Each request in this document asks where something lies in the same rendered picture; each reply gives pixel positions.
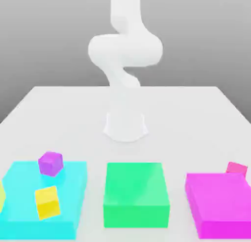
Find small yellow cube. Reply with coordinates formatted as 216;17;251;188
34;185;61;220

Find large magenta box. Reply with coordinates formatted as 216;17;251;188
184;172;251;240

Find large green box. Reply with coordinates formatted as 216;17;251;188
103;162;171;229

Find small purple cube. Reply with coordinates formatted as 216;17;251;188
38;151;64;177

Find large cyan box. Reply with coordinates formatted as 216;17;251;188
0;161;87;241

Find small pink cube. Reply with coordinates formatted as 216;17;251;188
226;161;248;177

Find small lime cube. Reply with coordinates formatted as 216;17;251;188
0;180;6;214

